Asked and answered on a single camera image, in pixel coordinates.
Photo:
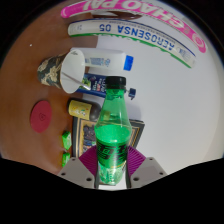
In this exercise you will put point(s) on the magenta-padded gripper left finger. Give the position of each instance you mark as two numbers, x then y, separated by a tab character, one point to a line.
87	160

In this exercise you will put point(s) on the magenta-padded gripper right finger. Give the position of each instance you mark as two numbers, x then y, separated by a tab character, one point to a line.
136	160

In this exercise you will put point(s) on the green plastic drink bottle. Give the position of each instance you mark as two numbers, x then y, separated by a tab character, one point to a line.
112	133

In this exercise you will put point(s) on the framed group picture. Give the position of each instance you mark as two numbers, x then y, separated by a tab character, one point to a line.
85	136

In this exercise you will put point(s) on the dark bottle with yellow label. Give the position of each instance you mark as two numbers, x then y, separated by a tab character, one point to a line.
80	109

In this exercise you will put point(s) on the flat round red coaster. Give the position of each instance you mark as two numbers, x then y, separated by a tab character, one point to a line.
41	116

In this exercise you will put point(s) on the thin grey stirring stick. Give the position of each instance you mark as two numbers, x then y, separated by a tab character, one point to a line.
75	80

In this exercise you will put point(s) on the camouflage print paper cup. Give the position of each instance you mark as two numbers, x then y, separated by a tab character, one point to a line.
50	71

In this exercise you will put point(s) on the white bottle with blue cap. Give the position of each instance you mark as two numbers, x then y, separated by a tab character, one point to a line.
103	60

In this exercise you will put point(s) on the brown wooden chair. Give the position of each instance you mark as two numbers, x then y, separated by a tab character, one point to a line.
113	15

